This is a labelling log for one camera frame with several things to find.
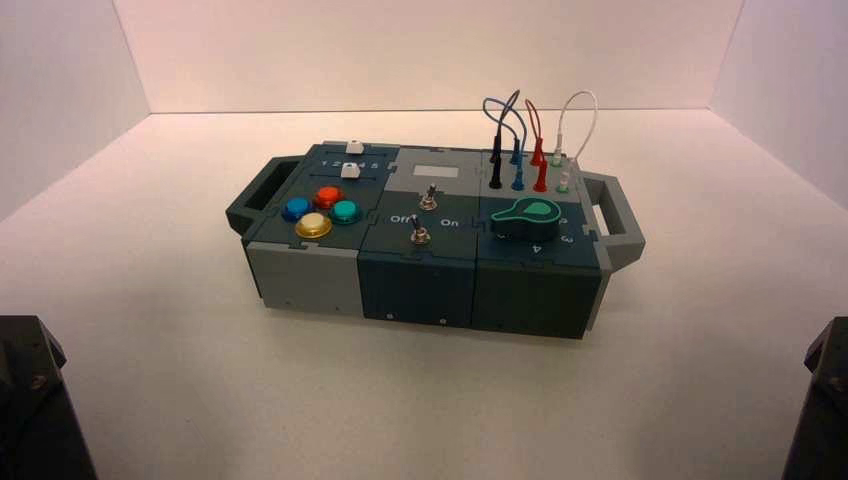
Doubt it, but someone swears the dark teal grey control box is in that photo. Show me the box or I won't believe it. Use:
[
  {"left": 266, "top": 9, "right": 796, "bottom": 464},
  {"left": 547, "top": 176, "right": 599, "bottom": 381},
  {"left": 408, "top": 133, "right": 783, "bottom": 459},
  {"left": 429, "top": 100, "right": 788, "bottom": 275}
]
[{"left": 225, "top": 139, "right": 647, "bottom": 341}]

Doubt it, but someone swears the green round push button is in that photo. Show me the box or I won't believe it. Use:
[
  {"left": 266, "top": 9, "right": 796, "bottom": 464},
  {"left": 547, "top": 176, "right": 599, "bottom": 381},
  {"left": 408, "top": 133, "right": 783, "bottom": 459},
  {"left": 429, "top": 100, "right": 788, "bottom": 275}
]
[{"left": 329, "top": 199, "right": 364, "bottom": 227}]

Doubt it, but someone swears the dark rotary knob green pointer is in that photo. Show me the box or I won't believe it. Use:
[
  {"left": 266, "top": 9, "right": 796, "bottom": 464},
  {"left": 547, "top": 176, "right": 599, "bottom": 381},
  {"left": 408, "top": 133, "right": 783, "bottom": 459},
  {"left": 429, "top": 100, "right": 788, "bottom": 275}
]
[{"left": 490, "top": 195, "right": 562, "bottom": 244}]

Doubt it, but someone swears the red round push button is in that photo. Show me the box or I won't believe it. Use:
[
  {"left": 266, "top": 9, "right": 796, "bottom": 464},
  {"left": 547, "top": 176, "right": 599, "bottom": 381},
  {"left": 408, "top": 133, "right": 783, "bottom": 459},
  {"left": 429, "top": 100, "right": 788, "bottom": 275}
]
[{"left": 312, "top": 185, "right": 346, "bottom": 212}]

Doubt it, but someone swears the yellow round push button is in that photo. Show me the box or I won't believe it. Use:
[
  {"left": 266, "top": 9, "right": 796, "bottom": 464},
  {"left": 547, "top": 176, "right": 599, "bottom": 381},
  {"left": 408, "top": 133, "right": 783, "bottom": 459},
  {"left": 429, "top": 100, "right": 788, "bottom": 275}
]
[{"left": 294, "top": 211, "right": 334, "bottom": 241}]

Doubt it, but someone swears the blue round push button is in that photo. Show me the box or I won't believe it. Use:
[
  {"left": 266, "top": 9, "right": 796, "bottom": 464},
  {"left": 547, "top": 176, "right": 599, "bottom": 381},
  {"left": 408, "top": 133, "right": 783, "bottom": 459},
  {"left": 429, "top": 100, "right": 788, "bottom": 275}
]
[{"left": 281, "top": 197, "right": 315, "bottom": 225}]

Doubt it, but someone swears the blue jumper cable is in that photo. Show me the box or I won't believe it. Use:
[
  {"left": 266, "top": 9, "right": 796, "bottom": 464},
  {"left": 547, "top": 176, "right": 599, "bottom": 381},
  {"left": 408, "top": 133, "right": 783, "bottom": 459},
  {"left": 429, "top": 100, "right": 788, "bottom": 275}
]
[{"left": 481, "top": 97, "right": 529, "bottom": 193}]

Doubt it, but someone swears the red jumper cable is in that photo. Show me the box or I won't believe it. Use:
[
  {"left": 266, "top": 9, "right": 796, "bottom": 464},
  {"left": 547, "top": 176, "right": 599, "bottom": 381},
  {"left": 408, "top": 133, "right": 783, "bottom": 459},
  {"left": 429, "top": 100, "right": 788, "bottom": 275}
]
[{"left": 523, "top": 98, "right": 550, "bottom": 194}]

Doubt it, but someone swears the white jumper cable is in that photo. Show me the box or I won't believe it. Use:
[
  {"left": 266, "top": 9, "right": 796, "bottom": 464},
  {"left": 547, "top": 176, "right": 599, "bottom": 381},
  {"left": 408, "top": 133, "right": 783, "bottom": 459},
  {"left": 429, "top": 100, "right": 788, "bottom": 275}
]
[{"left": 552, "top": 89, "right": 600, "bottom": 195}]

